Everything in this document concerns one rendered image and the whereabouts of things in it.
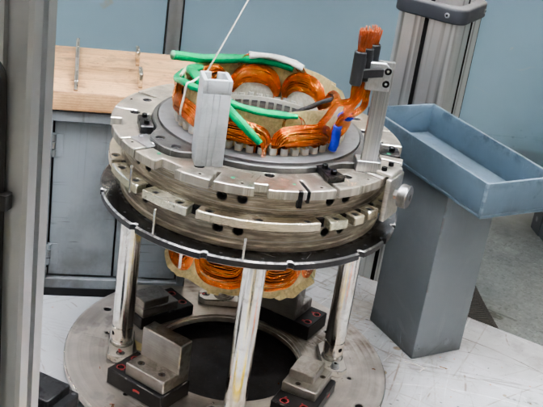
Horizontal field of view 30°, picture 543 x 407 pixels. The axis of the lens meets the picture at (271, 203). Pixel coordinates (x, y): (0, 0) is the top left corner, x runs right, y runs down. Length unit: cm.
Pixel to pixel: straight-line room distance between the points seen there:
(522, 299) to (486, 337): 187
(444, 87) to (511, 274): 198
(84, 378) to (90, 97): 34
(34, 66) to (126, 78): 72
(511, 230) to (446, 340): 241
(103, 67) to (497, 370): 65
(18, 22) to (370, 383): 77
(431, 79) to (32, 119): 97
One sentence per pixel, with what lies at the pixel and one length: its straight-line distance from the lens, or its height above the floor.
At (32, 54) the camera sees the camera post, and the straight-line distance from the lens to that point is 59.
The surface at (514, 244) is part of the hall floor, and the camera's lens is 366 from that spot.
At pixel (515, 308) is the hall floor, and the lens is 323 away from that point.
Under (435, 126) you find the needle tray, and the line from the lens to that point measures 139.
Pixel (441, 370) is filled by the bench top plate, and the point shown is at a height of 78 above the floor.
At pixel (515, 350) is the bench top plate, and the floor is 78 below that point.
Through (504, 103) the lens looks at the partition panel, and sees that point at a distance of 369.
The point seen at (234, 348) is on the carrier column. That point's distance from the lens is 108.
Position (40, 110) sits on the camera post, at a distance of 62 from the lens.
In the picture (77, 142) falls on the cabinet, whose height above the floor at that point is 100.
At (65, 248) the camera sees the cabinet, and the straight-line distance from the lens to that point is 135.
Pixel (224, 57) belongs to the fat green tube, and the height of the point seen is 115.
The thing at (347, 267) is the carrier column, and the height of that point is 94.
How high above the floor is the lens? 148
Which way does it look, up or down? 24 degrees down
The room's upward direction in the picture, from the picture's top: 9 degrees clockwise
